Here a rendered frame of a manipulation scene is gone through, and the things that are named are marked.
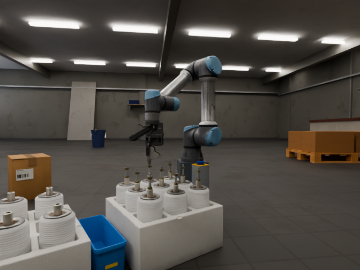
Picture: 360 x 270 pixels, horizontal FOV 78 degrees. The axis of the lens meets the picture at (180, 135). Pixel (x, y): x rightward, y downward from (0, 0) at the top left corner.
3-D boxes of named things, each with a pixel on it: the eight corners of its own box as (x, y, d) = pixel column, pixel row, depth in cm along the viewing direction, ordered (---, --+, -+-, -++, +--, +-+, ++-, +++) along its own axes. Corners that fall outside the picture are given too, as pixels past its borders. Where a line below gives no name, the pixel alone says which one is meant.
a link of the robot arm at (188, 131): (192, 144, 155) (192, 125, 155) (206, 145, 145) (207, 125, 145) (179, 145, 147) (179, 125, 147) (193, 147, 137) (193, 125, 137)
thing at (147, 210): (135, 240, 87) (134, 194, 87) (158, 236, 91) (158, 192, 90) (139, 253, 78) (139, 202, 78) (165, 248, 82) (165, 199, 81)
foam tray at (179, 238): (105, 235, 106) (105, 197, 106) (174, 217, 128) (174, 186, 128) (139, 281, 74) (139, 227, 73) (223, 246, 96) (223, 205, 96)
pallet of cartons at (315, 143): (321, 164, 323) (321, 131, 321) (282, 156, 418) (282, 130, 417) (399, 163, 341) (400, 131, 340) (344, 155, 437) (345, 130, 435)
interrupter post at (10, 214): (2, 224, 60) (2, 212, 60) (13, 222, 62) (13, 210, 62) (2, 227, 58) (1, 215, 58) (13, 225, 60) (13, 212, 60)
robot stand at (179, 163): (177, 201, 156) (177, 158, 155) (202, 200, 158) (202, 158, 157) (180, 210, 138) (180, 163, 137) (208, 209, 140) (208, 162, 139)
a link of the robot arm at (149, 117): (143, 112, 105) (146, 113, 114) (143, 121, 106) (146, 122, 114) (159, 112, 105) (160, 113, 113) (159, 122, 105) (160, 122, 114)
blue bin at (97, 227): (76, 247, 95) (76, 219, 95) (103, 240, 101) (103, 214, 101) (95, 288, 71) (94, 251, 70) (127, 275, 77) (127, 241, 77)
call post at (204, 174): (190, 219, 125) (191, 164, 124) (200, 216, 129) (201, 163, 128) (199, 224, 119) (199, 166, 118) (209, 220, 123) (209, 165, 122)
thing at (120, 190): (119, 218, 109) (119, 181, 108) (139, 218, 109) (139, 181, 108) (113, 226, 99) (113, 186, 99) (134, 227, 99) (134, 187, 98)
